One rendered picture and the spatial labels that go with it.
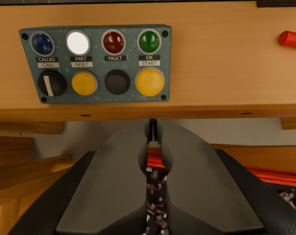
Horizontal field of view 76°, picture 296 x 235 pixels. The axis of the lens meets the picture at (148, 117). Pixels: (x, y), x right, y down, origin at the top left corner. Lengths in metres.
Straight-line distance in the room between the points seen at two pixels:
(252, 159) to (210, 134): 0.82
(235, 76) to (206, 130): 0.93
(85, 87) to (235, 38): 0.19
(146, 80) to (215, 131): 1.02
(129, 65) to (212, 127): 1.02
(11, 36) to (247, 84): 0.30
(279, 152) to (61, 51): 0.36
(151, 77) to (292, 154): 0.29
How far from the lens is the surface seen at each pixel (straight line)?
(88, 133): 1.18
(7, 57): 0.31
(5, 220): 0.37
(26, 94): 0.28
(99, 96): 0.22
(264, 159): 0.38
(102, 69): 0.21
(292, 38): 0.30
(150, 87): 0.20
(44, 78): 0.22
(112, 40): 0.20
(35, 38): 0.22
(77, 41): 0.21
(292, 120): 1.32
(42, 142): 1.29
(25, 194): 0.42
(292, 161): 0.41
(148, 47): 0.20
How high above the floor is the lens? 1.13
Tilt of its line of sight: 83 degrees down
